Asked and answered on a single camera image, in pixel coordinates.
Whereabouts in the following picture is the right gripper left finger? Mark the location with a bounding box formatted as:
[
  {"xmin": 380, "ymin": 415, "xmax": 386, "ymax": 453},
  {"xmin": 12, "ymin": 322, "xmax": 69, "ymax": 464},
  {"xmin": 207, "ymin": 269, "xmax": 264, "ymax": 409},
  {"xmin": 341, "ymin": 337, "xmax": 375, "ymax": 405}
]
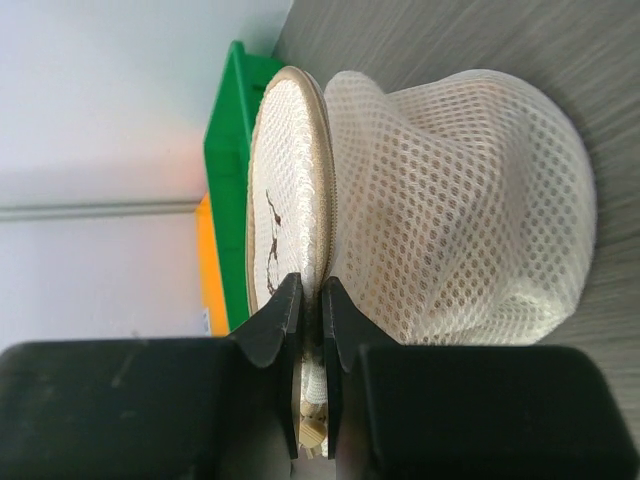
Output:
[{"xmin": 1, "ymin": 274, "xmax": 303, "ymax": 479}]

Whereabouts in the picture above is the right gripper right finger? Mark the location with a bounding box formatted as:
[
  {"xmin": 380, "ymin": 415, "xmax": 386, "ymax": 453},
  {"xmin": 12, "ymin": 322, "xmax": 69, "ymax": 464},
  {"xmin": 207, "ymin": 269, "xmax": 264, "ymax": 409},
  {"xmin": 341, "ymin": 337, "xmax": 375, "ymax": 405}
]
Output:
[{"xmin": 322, "ymin": 278, "xmax": 625, "ymax": 479}]

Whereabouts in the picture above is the orange clip file folder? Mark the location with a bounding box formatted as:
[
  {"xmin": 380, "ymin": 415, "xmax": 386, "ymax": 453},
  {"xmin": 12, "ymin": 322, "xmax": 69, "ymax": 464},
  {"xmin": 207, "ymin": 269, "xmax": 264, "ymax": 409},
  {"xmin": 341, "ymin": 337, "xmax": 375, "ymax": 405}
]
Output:
[{"xmin": 195, "ymin": 194, "xmax": 230, "ymax": 337}]

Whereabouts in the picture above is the green plastic tray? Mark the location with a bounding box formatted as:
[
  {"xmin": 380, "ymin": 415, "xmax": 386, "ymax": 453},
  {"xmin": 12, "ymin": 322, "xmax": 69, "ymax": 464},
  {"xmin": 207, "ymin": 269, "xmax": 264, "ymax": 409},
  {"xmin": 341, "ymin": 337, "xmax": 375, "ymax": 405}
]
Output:
[{"xmin": 203, "ymin": 40, "xmax": 282, "ymax": 333}]

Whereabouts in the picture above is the left aluminium frame post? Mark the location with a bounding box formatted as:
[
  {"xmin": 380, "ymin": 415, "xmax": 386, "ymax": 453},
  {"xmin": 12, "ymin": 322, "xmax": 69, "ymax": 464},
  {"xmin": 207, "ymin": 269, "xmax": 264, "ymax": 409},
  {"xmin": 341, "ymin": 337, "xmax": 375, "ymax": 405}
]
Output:
[{"xmin": 1, "ymin": 200, "xmax": 199, "ymax": 223}]

